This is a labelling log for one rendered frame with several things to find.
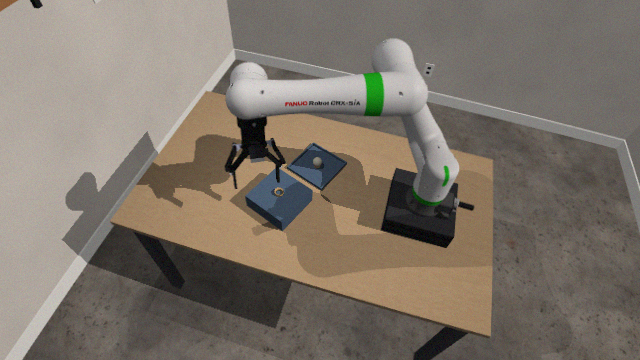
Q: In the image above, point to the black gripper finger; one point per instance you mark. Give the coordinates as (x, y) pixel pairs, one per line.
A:
(277, 162)
(238, 161)

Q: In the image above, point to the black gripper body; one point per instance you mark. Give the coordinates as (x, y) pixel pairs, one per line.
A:
(253, 137)

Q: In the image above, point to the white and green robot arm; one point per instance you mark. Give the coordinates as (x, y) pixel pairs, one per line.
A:
(397, 89)

